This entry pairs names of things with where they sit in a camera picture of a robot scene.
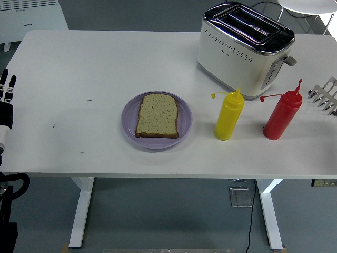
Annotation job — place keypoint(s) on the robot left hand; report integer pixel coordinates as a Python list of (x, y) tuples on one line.
[(5, 113)]

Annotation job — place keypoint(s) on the yellow squeeze bottle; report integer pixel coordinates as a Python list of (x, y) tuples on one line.
[(228, 118)]

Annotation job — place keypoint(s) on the small grey metal bracket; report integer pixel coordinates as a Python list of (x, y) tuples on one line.
[(238, 180)]

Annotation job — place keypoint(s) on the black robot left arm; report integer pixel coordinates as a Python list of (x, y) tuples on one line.
[(8, 237)]

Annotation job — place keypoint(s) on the white round side table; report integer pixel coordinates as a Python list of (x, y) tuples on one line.
[(308, 5)]

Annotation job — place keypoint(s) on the white and chrome toaster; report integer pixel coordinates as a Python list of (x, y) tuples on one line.
[(237, 60)]

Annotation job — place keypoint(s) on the red squeeze bottle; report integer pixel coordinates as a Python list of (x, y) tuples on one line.
[(280, 118)]

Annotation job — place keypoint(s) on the bread slice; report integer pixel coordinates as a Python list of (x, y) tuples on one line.
[(158, 116)]

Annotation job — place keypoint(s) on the table height control panel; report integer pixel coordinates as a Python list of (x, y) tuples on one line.
[(323, 183)]

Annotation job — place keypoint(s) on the white table leg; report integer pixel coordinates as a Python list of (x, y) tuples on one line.
[(271, 216), (81, 210)]

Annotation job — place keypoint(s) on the silver metal toast rack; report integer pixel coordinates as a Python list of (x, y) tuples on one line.
[(325, 96)]

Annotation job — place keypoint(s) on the purple round plate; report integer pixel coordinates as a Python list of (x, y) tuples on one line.
[(184, 118)]

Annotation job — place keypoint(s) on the white heater appliance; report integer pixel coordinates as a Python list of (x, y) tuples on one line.
[(31, 15)]

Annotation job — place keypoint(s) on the clear floor socket cover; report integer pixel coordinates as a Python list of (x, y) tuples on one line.
[(240, 197)]

